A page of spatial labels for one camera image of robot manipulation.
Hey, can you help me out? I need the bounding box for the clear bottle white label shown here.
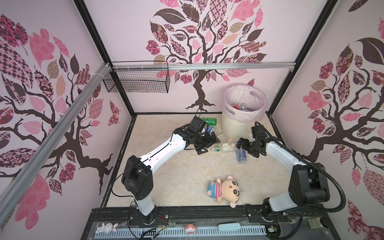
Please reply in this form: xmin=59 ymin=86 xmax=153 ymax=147
xmin=211 ymin=142 xmax=237 ymax=153

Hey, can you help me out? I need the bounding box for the blue label water bottle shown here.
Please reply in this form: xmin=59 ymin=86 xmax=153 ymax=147
xmin=236 ymin=149 xmax=248 ymax=164

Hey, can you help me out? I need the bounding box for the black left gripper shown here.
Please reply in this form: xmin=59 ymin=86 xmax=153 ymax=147
xmin=193 ymin=131 xmax=220 ymax=155

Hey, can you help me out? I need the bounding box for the aluminium rail left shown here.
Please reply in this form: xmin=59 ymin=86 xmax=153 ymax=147
xmin=1 ymin=63 xmax=111 ymax=224

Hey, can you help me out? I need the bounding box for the teal eraser block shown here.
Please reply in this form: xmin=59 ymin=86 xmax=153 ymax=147
xmin=218 ymin=223 xmax=241 ymax=232

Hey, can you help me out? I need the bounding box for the cartoon boy plush doll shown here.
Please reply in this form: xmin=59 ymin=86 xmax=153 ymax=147
xmin=207 ymin=176 xmax=241 ymax=208

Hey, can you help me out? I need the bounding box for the white bunny figurine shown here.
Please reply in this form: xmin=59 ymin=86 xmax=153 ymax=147
xmin=95 ymin=223 xmax=119 ymax=234

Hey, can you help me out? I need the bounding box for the red white small figurine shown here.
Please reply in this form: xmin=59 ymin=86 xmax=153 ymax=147
xmin=184 ymin=224 xmax=197 ymax=235

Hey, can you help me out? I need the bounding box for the white bin pink liner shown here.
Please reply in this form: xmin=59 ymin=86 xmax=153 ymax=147
xmin=221 ymin=85 xmax=267 ymax=139

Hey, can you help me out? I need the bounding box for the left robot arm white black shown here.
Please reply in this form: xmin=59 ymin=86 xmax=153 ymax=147
xmin=121 ymin=116 xmax=220 ymax=217

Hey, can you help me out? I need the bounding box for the black corrugated right cable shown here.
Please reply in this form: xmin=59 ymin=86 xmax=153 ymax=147
xmin=254 ymin=121 xmax=347 ymax=214

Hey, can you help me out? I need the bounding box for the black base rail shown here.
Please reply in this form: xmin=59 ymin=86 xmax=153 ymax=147
xmin=81 ymin=205 xmax=340 ymax=240

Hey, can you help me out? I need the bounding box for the aluminium rail back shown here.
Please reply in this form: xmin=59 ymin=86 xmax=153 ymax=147
xmin=113 ymin=62 xmax=296 ymax=71

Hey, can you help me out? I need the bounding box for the aluminium rail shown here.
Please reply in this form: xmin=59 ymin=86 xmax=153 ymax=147
xmin=113 ymin=62 xmax=296 ymax=71
xmin=1 ymin=63 xmax=111 ymax=224

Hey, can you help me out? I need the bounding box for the black wire basket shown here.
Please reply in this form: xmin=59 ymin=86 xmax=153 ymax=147
xmin=103 ymin=60 xmax=171 ymax=94

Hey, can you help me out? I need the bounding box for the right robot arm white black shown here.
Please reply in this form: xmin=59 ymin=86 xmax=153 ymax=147
xmin=237 ymin=122 xmax=330 ymax=221

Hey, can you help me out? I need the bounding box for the green bottle at back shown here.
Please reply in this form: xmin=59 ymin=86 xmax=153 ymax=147
xmin=203 ymin=118 xmax=217 ymax=127

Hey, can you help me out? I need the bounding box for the white cable duct strip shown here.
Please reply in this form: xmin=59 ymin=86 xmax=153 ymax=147
xmin=94 ymin=226 xmax=267 ymax=240

